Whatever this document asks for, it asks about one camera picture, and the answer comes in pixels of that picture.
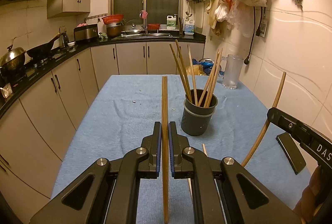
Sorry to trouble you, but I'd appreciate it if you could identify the dark wooden chopstick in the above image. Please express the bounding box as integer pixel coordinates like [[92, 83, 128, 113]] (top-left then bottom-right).
[[161, 76, 169, 223]]

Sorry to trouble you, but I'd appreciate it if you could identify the curved brown chopstick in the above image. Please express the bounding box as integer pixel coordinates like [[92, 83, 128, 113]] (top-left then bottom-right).
[[241, 71, 286, 167]]

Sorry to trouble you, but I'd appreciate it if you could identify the light wooden chopstick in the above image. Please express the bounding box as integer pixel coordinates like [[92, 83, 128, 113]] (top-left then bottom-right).
[[187, 44, 198, 106]]

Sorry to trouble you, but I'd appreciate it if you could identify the kitchen counter with cabinets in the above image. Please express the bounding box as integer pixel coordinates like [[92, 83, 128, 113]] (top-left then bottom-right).
[[1, 33, 205, 223]]

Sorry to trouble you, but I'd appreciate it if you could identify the person's right hand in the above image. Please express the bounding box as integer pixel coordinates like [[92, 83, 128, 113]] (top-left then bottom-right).
[[293, 166, 323, 224]]

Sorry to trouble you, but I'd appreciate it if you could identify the dark grey utensil holder cup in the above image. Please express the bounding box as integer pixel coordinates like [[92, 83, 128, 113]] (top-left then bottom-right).
[[181, 95, 218, 136]]

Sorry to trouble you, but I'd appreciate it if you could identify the blue towel table cover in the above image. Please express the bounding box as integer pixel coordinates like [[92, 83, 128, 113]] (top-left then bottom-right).
[[51, 74, 312, 224]]

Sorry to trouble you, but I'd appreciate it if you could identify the clear plastic pitcher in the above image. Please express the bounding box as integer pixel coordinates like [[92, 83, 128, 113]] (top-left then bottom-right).
[[220, 54, 244, 90]]

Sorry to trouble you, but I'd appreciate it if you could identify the white detergent bottle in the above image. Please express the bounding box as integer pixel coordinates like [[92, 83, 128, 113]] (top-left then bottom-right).
[[166, 15, 177, 30]]

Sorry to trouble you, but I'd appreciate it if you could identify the silver toaster box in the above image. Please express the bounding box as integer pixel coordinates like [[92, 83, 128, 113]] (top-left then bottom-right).
[[74, 24, 99, 42]]

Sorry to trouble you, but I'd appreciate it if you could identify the red basin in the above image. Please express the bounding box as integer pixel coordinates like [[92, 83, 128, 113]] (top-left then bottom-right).
[[103, 14, 124, 25]]

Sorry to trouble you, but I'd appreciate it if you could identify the black wok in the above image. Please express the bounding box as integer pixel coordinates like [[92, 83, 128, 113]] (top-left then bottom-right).
[[26, 33, 61, 59]]

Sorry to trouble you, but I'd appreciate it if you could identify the steel pot with lid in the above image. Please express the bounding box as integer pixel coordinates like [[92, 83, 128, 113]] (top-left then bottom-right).
[[1, 37, 26, 76]]

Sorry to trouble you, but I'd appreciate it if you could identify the black power cable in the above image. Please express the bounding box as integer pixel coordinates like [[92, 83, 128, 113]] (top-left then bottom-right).
[[243, 5, 258, 65]]

